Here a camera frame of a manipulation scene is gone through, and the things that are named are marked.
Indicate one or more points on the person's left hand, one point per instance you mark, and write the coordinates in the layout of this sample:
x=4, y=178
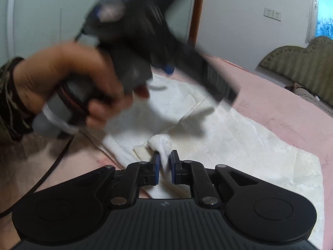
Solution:
x=65, y=67

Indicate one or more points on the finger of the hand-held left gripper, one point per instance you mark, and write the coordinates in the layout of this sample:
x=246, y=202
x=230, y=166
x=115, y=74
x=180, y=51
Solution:
x=168, y=69

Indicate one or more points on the brown wooden door frame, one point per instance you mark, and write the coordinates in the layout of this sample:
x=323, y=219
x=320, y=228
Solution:
x=197, y=13

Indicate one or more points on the grey striped pillow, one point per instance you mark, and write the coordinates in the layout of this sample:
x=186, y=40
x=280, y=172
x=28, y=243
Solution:
x=320, y=101

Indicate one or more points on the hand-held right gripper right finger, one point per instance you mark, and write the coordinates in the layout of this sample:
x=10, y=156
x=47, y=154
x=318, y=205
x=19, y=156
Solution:
x=173, y=169

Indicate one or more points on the white towel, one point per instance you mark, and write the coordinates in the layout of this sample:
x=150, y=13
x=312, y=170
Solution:
x=234, y=148

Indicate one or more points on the pink bed sheet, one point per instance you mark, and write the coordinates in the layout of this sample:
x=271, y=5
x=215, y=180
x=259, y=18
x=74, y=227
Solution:
x=255, y=88

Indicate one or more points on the person's left forearm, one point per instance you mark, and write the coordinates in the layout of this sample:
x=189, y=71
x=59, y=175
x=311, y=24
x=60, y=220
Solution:
x=13, y=101

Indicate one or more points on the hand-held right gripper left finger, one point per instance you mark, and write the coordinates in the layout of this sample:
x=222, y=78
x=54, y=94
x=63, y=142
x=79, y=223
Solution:
x=156, y=169

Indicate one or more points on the white wall socket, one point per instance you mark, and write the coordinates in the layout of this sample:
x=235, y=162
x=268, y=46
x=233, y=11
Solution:
x=277, y=15
x=268, y=12

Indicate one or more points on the olive padded headboard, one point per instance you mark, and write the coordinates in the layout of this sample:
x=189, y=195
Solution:
x=304, y=62

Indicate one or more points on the window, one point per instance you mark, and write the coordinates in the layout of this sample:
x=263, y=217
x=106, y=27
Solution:
x=325, y=15

